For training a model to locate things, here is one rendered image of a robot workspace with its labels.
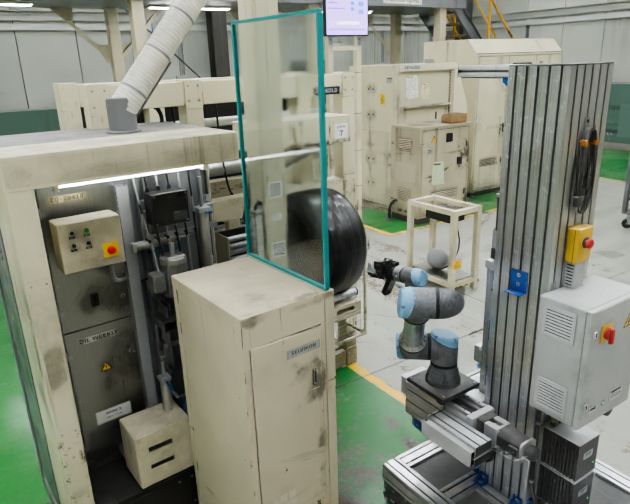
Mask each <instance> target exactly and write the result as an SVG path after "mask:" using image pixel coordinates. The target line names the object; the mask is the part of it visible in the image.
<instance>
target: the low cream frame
mask: <svg viewBox="0 0 630 504"><path fill-rule="evenodd" d="M429 201H430V204H428V203H424V202H429ZM437 201H438V202H442V203H447V204H451V205H455V206H459V207H463V208H462V209H460V208H456V207H452V206H448V205H444V204H438V205H437ZM414 206H415V207H419V208H423V209H426V217H428V218H430V230H429V252H428V254H427V261H426V262H422V263H419V264H415V265H413V246H414ZM473 212H474V225H473V241H472V258H471V274H470V273H467V272H464V271H462V270H459V269H460V268H461V266H462V259H459V260H456V256H457V254H458V251H459V246H460V236H459V230H458V221H462V220H464V217H465V214H469V213H473ZM481 216H482V205H477V204H473V203H468V202H464V201H460V200H456V199H451V198H447V197H443V196H438V195H435V194H433V195H429V196H424V197H420V198H415V199H409V200H408V206H407V255H406V267H410V268H418V269H421V270H424V271H425V272H426V273H427V275H428V280H430V281H432V282H435V283H437V284H440V285H442V286H445V287H447V288H448V289H452V290H455V288H456V287H459V286H462V285H465V284H468V283H470V288H472V289H476V288H477V279H478V263H479V248H480V232H481ZM437 220H438V221H442V222H445V223H450V242H449V257H448V254H447V253H446V252H445V251H444V250H443V249H440V248H436V222H437ZM457 235H458V239H459V243H458V250H457ZM448 262H449V264H448ZM447 264H448V265H447Z"/></svg>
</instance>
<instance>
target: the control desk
mask: <svg viewBox="0 0 630 504"><path fill-rule="evenodd" d="M171 278H172V286H173V295H174V303H175V311H176V319H177V328H178V336H179V344H180V352H181V361H182V369H183V377H184V385H185V394H186V402H187V410H188V419H189V427H190V435H191V443H192V452H193V460H194V468H195V476H196V485H197V493H198V501H199V504H338V464H337V421H336V378H335V377H334V376H336V369H335V326H334V289H332V288H330V290H327V291H325V290H323V289H321V288H318V287H316V286H314V285H312V284H310V283H308V282H305V281H303V280H301V279H299V278H297V277H295V276H292V275H290V274H288V273H286V272H284V271H282V270H279V269H277V268H275V267H273V266H271V265H269V264H266V263H264V262H262V261H260V260H258V259H256V258H253V257H251V256H247V257H242V258H238V259H234V260H231V261H227V262H223V263H219V264H215V265H211V266H207V267H203V268H200V269H196V270H192V271H188V272H184V273H180V274H176V275H172V276H171Z"/></svg>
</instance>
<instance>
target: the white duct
mask: <svg viewBox="0 0 630 504"><path fill-rule="evenodd" d="M207 1H208V0H173V2H172V3H171V5H169V7H168V10H167V11H166V13H165V14H164V16H163V18H162V19H161V21H160V22H159V24H158V25H157V27H156V29H155V30H154V32H153V33H152V35H151V36H150V38H149V40H148V41H147V43H145V45H144V47H143V49H142V51H141V52H140V54H139V56H138V57H137V59H136V60H135V62H134V63H133V65H132V66H131V68H130V69H129V71H128V73H127V74H126V76H125V77H124V79H123V80H122V81H121V83H120V85H119V87H118V89H117V90H116V92H115V93H114V95H113V96H112V98H120V97H124V98H127V99H128V107H127V111H129V112H131V113H133V114H137V113H138V111H139V109H140V108H141V106H142V104H143V103H144V101H146V99H147V97H148V95H149V94H150V91H151V90H152V88H153V87H154V85H155V84H156V82H157V81H158V79H159V78H160V76H161V74H162V73H163V71H164V69H165V68H166V66H167V65H168V63H170V61H171V58H172V57H173V55H174V53H175V52H176V50H177V49H178V47H179V46H180V44H181V42H182V41H183V39H184V37H185V36H186V34H187V33H188V31H189V30H190V28H191V26H193V24H194V22H195V20H196V18H197V17H198V15H199V14H200V12H201V10H202V9H203V7H204V6H205V4H206V2H207Z"/></svg>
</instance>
